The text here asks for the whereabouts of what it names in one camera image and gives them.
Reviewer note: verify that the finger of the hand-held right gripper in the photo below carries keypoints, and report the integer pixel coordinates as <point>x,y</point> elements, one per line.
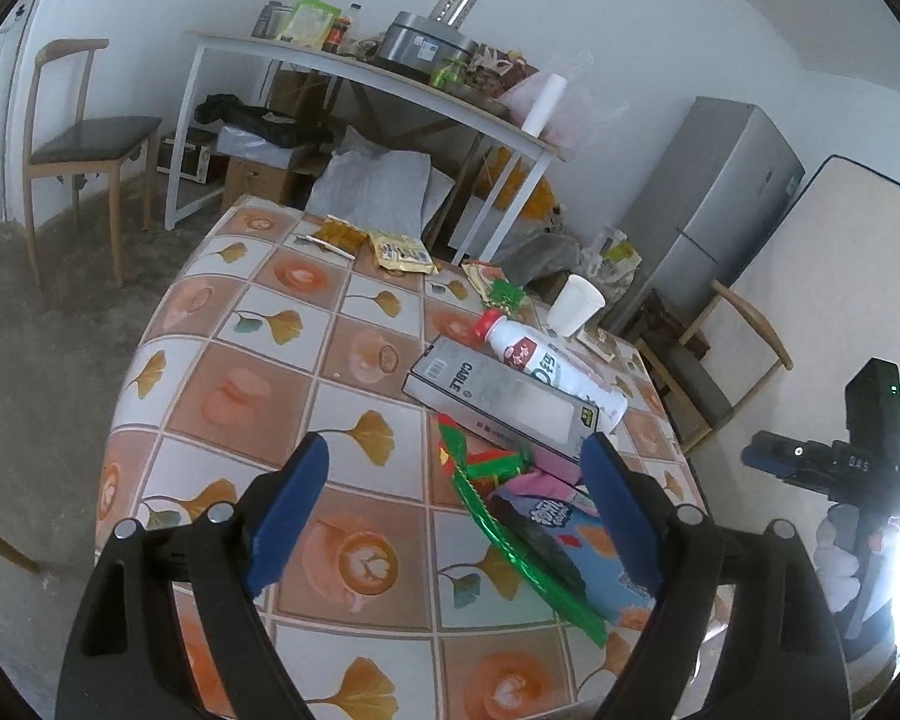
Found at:
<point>757,457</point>

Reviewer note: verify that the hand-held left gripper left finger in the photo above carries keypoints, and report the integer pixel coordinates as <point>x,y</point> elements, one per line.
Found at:
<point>285,517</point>

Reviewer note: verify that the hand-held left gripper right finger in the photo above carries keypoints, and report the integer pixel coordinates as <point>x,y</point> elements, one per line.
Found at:
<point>622,517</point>

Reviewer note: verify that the purple snack packet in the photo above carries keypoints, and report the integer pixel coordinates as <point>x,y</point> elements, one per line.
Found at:
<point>562,514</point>

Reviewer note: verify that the pink packet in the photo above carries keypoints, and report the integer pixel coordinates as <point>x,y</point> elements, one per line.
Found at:
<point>551,472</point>

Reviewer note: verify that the black wrapper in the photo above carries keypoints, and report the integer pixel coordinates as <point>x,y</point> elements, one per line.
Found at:
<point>540,547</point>

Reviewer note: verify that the green snack wrapper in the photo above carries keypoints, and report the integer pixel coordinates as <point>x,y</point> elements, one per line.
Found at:
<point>525,577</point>

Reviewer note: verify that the white bottle red cap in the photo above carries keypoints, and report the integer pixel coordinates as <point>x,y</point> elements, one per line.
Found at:
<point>547,367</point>

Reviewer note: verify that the person's right hand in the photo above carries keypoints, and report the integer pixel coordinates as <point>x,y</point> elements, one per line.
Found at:
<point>832,562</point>

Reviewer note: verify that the wooden chair grey seat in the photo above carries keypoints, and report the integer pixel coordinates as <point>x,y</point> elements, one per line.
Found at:
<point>701,382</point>
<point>90,139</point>

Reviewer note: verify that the orange leaf printed tablecloth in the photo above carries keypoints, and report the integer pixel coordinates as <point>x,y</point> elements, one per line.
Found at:
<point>217,405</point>

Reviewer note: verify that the white mattress blue edge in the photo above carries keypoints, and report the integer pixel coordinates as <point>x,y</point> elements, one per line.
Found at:
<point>832,277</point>

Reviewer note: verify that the beige sachet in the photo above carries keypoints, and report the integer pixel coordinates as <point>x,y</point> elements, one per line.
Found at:
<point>598,343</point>

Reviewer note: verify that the white paper cup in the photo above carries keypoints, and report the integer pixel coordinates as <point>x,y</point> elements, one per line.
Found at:
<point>574,307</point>

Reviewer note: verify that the brown cardboard box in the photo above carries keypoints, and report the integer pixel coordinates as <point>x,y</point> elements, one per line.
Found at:
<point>551,289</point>
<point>296,94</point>
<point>259,184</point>

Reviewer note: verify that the white plastic bag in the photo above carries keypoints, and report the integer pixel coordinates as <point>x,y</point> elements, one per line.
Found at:
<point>611,259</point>

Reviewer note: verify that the small green snack packet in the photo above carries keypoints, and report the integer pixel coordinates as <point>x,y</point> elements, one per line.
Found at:
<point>504,296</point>

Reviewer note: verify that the grey plastic bag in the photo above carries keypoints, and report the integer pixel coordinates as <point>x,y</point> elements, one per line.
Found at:
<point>544,259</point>

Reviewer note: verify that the grey refrigerator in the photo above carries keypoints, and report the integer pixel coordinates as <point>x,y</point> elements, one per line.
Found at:
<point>712,187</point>

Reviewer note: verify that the white paper sleeve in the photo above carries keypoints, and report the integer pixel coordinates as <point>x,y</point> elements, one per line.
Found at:
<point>322,244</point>

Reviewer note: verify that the red yellow snack packet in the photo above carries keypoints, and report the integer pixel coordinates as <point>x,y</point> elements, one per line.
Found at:
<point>484,274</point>

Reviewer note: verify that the curved wooden chair back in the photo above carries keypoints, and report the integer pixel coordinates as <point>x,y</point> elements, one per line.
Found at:
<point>4,544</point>

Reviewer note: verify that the orange snack packet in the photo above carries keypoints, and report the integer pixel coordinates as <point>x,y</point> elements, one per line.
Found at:
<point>337,234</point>

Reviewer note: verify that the yellow plastic bag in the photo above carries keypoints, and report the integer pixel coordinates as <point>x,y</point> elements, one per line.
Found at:
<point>525,187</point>

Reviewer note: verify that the white woven sack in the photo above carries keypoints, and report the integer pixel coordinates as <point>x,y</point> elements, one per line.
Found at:
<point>367,180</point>

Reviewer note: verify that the brown case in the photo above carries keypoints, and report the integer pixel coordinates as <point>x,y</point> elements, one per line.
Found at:
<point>184,157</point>

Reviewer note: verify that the white foam box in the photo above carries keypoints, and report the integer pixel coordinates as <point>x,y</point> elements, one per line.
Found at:
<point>259,144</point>

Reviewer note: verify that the pink plastic bag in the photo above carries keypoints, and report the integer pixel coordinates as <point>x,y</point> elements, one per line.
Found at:
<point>592,109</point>

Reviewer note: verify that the black cloth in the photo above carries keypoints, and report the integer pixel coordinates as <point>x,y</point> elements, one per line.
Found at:
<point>255,120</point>

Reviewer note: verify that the white paper towel roll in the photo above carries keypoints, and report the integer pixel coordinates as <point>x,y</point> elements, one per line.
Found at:
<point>544,105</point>

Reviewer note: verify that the white metal side table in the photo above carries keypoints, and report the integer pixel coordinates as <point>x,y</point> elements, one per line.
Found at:
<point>345,71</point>

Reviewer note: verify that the brown basket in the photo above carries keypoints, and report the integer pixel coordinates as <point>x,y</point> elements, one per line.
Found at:
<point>499,71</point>

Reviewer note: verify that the dark sauce bottle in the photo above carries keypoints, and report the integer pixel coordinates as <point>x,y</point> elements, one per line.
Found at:
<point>341,30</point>

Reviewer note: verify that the green food packet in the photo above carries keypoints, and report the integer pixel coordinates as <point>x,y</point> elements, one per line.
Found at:
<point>309,21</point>

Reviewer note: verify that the grey canister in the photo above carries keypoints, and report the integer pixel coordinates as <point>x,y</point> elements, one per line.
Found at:
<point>270,19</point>

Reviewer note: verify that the steel cylinder holder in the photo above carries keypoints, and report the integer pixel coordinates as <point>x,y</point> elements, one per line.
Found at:
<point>456,6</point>

